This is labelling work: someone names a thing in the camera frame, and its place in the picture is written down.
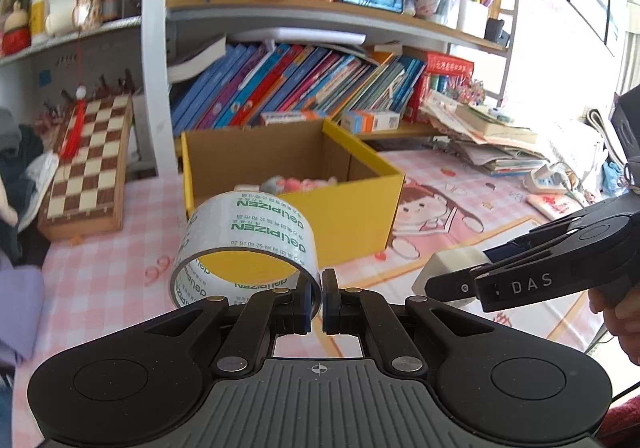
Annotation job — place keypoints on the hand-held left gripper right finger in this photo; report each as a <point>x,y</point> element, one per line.
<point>331,303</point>

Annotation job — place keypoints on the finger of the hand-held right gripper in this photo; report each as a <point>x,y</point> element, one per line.
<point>450,287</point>
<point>540,240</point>

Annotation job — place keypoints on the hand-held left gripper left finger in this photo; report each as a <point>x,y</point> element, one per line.
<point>304,303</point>

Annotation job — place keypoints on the white eraser block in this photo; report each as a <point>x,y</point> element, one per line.
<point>445,263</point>

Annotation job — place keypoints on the clear tape roll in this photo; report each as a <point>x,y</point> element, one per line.
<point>260,223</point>

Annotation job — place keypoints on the yellow cardboard box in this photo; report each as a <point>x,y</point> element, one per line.
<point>350,213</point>

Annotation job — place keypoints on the pink plush toy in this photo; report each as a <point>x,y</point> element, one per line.
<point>305,184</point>

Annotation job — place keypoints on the pink printed desktop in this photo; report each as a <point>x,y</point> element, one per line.
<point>125,228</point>

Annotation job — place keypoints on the person's right hand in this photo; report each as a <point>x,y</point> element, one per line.
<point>622,323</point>

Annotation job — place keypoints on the pink booklet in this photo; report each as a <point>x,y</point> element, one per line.
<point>552,205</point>

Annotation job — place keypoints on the white power strip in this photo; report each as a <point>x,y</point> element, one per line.
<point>547,180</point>

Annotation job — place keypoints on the stack of books and papers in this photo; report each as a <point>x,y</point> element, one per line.
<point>490,138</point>

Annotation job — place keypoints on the dark red cloth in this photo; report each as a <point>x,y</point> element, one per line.
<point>625,423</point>

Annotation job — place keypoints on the colourful spiky ornament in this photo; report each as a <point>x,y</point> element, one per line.
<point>462,89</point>

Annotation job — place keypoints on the orange white carton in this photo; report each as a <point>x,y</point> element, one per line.
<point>292,117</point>
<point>370,121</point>

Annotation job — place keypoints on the red thick dictionary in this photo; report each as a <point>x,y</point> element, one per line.
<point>447,63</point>

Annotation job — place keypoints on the black small box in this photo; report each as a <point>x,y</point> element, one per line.
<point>495,32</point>

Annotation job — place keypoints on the row of colourful books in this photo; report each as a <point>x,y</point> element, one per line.
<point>280,83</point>

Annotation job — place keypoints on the white storage container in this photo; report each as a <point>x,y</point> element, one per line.
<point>472,18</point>

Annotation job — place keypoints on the wooden chessboard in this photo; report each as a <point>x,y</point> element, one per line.
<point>85,168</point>

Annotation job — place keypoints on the thick white-paged book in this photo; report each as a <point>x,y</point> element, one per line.
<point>200,58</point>

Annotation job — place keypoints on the white lamp bar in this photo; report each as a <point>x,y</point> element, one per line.
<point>300,36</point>

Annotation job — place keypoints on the white wooden bookshelf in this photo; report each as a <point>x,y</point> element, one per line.
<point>155,78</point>

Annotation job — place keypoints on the lilac garment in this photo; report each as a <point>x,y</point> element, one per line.
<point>20,308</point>

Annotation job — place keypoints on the red tassel ornament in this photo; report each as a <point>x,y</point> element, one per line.
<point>75,128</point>

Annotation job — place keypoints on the row of dark chess pieces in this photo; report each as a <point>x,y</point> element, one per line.
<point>100,83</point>

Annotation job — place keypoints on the black garment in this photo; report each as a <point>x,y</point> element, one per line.
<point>20,148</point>

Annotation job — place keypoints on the blue sticky note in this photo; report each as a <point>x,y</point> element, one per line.
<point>45,77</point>

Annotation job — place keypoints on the grey garment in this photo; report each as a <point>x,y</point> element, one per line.
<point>6,123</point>

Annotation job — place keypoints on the red white doll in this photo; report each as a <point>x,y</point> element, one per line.
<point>15,31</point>

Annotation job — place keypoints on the dark framed wall picture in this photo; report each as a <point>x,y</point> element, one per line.
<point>590,3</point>

